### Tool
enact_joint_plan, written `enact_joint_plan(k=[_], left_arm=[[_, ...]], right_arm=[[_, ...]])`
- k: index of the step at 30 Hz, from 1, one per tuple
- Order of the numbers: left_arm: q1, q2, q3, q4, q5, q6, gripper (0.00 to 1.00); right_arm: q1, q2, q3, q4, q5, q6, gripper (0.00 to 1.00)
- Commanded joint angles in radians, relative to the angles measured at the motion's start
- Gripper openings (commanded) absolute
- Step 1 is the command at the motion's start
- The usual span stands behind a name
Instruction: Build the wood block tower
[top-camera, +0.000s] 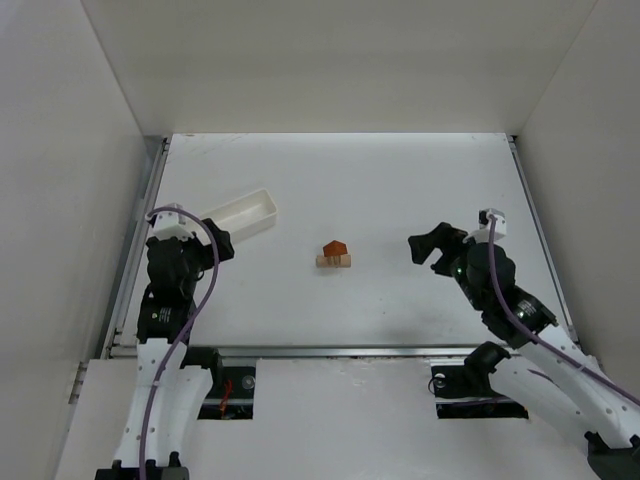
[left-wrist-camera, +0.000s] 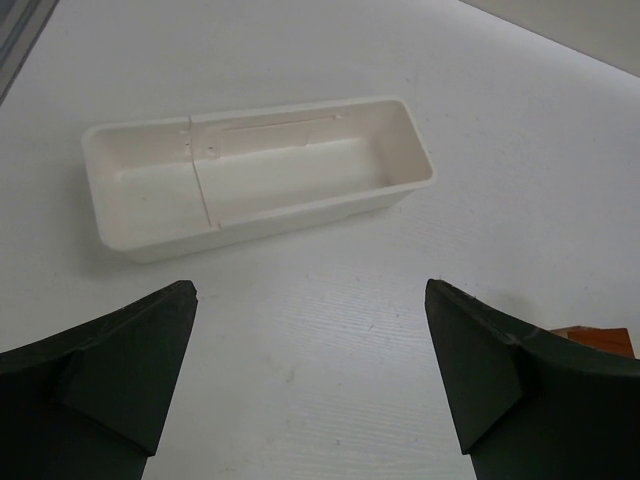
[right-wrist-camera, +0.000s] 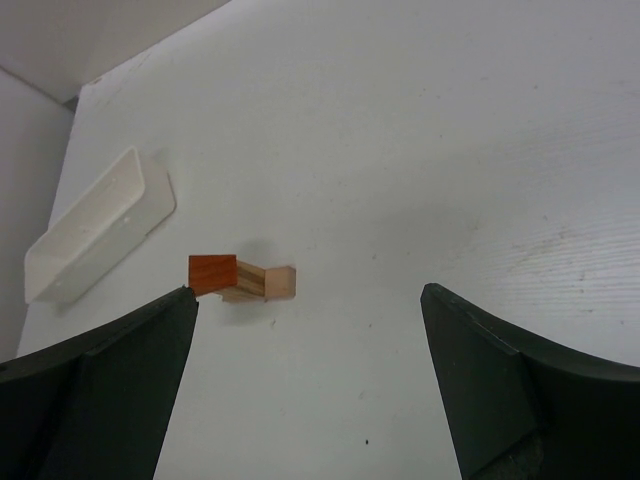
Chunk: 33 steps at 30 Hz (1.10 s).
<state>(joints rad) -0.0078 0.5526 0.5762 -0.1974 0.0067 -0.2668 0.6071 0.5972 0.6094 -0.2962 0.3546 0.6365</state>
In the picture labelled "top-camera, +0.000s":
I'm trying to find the white plastic tray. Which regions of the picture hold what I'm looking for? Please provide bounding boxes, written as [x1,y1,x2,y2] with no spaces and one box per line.
[199,189,278,246]

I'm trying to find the orange triangular wood block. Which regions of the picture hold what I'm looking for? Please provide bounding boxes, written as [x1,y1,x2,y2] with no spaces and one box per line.
[323,240,348,257]

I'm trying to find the dark striped wood block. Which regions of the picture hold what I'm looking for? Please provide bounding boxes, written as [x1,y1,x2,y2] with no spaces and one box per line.
[325,254,348,268]

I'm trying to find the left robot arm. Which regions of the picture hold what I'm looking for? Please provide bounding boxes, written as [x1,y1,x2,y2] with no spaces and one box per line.
[95,207,234,479]

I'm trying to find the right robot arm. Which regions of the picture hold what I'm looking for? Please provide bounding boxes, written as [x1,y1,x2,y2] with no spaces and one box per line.
[408,214,639,479]

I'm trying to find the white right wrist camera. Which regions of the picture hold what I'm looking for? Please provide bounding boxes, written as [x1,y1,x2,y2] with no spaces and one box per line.
[463,208,507,244]

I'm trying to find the left aluminium rail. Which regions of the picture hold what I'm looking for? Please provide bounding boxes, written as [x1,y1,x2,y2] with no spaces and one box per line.
[91,135,172,359]

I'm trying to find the aluminium rail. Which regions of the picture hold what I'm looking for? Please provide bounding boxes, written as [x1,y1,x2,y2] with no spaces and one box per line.
[107,342,581,360]
[506,134,581,345]
[91,135,172,359]

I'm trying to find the front aluminium rail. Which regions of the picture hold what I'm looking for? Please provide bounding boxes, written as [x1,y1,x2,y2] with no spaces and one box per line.
[107,342,581,360]

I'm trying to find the right aluminium rail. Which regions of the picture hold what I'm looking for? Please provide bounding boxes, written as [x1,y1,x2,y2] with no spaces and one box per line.
[506,134,581,345]

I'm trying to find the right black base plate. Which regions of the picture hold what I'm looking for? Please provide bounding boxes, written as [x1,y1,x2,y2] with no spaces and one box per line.
[430,364,519,407]

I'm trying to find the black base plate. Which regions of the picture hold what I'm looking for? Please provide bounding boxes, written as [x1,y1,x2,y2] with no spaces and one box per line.
[430,364,519,407]
[203,365,257,408]

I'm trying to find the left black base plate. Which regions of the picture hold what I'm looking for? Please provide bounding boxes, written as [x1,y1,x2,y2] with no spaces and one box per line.
[203,365,257,408]

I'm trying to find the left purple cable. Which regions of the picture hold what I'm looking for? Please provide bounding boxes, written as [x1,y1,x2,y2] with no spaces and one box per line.
[137,207,221,480]

